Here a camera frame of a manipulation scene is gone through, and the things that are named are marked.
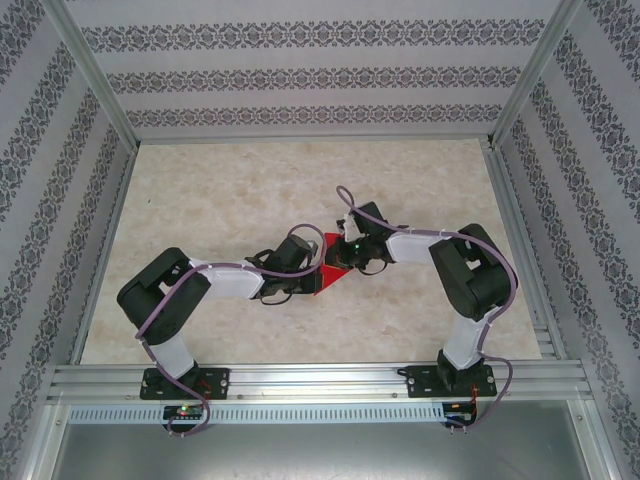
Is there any grey metal sheet panel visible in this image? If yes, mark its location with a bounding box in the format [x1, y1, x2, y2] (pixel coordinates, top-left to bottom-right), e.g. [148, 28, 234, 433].
[19, 399, 621, 480]

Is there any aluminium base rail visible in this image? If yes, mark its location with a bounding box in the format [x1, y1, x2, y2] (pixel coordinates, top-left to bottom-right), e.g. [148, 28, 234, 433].
[47, 362, 596, 404]

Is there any aluminium frame crossbar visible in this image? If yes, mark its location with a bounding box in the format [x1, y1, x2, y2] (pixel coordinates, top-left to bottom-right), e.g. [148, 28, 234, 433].
[134, 133, 494, 145]

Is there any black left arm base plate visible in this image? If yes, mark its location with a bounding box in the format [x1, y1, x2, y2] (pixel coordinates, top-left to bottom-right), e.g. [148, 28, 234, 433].
[139, 367, 231, 401]

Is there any slotted grey cable duct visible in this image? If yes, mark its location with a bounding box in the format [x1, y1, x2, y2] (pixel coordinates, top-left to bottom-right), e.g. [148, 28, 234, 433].
[67, 403, 446, 425]

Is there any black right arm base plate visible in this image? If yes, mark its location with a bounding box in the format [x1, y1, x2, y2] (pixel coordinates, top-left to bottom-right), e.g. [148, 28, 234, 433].
[407, 364, 496, 400]

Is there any aluminium side rail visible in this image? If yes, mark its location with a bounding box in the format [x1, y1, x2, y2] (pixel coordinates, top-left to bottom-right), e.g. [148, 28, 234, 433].
[69, 144, 139, 364]
[482, 142, 569, 361]

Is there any aluminium frame post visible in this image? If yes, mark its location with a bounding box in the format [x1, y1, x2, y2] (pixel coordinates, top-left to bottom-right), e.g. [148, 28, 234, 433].
[487, 0, 586, 149]
[47, 0, 140, 149]

